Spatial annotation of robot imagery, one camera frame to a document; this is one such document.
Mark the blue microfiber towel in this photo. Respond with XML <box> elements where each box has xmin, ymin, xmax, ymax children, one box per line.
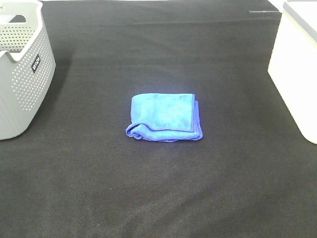
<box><xmin>126</xmin><ymin>93</ymin><xmax>203</xmax><ymax>142</ymax></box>

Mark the black fabric table cloth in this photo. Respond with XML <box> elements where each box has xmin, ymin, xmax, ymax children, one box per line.
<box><xmin>0</xmin><ymin>0</ymin><xmax>317</xmax><ymax>238</ymax></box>

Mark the grey perforated plastic basket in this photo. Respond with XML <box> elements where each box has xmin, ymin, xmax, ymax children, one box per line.
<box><xmin>0</xmin><ymin>0</ymin><xmax>56</xmax><ymax>140</ymax></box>

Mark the white plastic storage bin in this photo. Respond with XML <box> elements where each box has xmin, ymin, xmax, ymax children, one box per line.
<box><xmin>268</xmin><ymin>0</ymin><xmax>317</xmax><ymax>144</ymax></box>

